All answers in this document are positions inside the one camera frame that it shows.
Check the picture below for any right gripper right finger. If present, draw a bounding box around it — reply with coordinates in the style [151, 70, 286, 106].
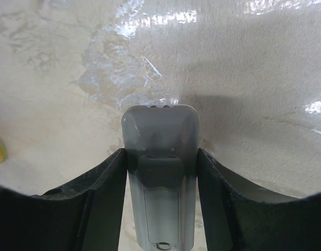
[198, 149, 321, 250]

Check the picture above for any white grey remote control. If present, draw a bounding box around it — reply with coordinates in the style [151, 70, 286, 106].
[121, 105, 199, 250]

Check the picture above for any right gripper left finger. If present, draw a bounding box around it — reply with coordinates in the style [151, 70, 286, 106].
[0, 149, 127, 250]

